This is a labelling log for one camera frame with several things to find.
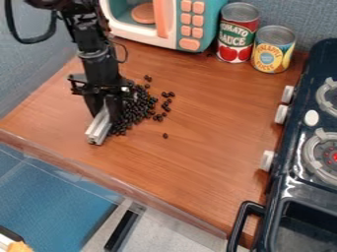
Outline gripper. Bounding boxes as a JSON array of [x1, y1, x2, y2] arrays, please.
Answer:
[[65, 49, 135, 126]]

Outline grey metal bar tool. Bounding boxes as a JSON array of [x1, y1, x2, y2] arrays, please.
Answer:
[[83, 103, 113, 147]]

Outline pile of black bits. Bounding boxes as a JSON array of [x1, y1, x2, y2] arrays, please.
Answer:
[[106, 74, 178, 140]]

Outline toy microwave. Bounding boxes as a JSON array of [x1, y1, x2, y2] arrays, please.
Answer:
[[97, 0, 231, 54]]

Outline red can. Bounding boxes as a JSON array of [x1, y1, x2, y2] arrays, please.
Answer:
[[214, 1, 262, 64]]

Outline yellow can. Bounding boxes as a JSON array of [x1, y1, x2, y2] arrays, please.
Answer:
[[249, 25, 298, 75]]

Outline toy stove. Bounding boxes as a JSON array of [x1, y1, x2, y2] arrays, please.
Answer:
[[225, 37, 337, 252]]

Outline black cable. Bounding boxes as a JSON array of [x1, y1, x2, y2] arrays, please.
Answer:
[[2, 0, 60, 45]]

